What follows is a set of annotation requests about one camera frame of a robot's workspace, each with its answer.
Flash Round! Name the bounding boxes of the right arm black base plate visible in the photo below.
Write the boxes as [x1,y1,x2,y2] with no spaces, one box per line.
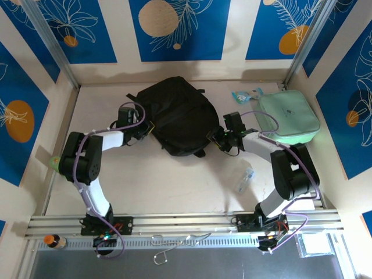
[235,213,290,233]

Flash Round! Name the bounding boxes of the slotted grey cable duct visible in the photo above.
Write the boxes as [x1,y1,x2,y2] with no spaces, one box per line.
[37,235,261,251]

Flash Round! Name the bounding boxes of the small clear plastic bottle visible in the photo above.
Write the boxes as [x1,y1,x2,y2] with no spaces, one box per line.
[234,166,256,195]

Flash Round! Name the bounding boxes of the dark grey metal sheet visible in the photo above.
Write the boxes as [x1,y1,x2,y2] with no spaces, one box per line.
[28,249,345,279]

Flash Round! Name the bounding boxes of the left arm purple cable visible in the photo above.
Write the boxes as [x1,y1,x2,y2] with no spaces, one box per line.
[72,102,148,261]

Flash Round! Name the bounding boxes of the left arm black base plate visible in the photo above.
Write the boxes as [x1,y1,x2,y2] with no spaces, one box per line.
[80,216,134,236]

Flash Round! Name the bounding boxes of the mint green zip pouch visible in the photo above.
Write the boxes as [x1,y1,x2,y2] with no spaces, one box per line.
[257,90,320,145]

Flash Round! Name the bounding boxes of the blue white snack packet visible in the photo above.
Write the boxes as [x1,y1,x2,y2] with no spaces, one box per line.
[231,88,264,105]

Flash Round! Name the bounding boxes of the small grey square box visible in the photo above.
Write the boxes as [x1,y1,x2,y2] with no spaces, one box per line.
[296,234,335,258]

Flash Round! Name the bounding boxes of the dark bottle orange cap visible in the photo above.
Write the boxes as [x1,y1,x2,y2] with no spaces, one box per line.
[43,234,67,250]

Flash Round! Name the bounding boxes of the long aluminium mounting rail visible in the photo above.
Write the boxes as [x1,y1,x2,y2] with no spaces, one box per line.
[24,212,344,238]

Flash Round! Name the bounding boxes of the black electronics module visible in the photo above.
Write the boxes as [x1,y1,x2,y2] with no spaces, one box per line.
[257,234,287,252]
[92,234,117,248]

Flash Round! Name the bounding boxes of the aluminium frame post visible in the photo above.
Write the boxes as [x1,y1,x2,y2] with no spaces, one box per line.
[283,0,341,85]
[22,0,81,90]

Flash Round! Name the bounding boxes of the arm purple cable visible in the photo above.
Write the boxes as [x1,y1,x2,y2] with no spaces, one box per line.
[72,102,148,261]
[239,111,323,253]

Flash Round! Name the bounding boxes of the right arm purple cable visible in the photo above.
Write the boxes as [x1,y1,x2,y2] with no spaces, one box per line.
[239,111,323,253]

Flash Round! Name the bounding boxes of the black backpack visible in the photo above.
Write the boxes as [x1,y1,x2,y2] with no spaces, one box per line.
[126,76,220,159]

